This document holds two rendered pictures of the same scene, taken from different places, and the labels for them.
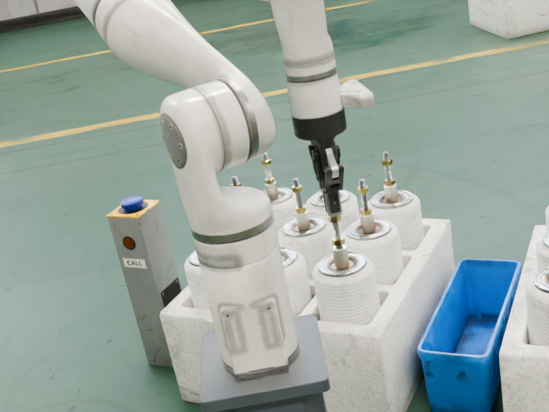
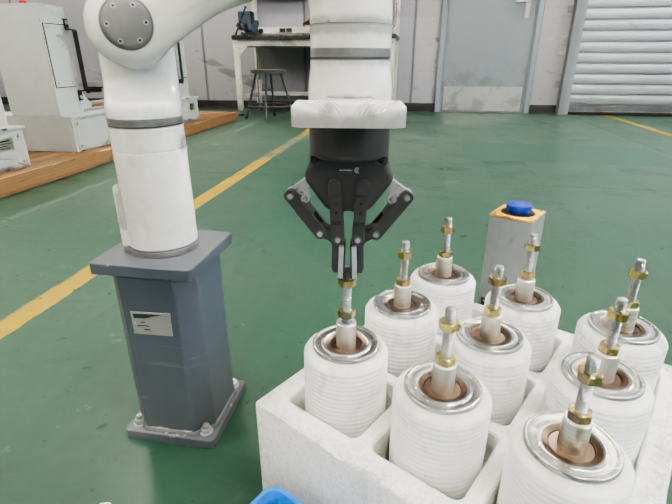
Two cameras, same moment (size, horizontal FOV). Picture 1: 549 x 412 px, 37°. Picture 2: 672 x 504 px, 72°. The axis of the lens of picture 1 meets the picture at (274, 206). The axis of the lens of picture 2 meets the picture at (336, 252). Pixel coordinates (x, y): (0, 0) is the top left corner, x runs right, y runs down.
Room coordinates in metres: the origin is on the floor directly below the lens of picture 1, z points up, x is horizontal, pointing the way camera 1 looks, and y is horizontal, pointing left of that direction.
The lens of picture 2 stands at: (1.16, -0.52, 0.55)
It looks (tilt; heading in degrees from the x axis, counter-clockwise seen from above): 23 degrees down; 99
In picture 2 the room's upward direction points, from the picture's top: straight up
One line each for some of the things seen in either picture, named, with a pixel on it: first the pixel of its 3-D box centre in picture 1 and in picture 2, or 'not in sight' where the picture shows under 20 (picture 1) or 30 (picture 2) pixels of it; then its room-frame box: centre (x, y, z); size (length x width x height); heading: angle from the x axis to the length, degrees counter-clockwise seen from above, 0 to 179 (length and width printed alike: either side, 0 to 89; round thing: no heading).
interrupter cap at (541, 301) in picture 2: not in sight; (523, 297); (1.33, 0.06, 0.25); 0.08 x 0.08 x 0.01
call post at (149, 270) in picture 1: (153, 285); (504, 296); (1.35, 0.25, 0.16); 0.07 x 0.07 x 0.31; 60
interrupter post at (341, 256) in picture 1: (341, 257); (346, 333); (1.11, -0.08, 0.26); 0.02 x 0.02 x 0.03
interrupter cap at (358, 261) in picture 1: (341, 264); (346, 343); (1.11, -0.08, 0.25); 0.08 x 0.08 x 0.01
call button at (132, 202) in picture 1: (132, 204); (518, 208); (1.35, 0.25, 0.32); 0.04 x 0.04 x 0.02
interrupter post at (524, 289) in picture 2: not in sight; (524, 289); (1.33, 0.06, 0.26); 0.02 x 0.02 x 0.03
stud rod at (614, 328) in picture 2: not in sight; (613, 332); (1.37, -0.10, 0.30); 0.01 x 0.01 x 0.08
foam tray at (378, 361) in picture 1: (319, 308); (473, 441); (1.27, -0.04, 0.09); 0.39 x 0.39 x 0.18; 60
